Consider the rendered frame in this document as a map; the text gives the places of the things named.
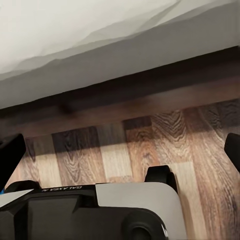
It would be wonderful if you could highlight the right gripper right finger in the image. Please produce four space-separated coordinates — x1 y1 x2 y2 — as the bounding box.
224 133 240 173

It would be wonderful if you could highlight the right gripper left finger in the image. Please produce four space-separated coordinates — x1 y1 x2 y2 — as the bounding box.
0 133 26 193

